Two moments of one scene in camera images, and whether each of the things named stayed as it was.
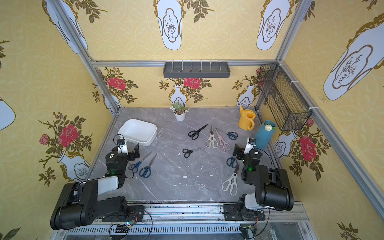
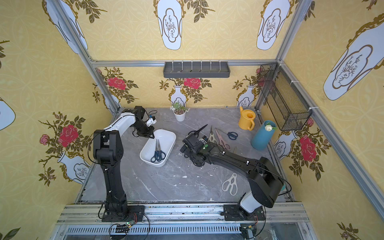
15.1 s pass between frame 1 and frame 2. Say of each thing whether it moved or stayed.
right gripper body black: moved
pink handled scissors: stayed
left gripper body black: moved
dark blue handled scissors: moved
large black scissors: stayed
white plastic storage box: moved
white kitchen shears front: stayed
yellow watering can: stayed
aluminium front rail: stayed
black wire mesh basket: stayed
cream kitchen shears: stayed
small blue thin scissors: stayed
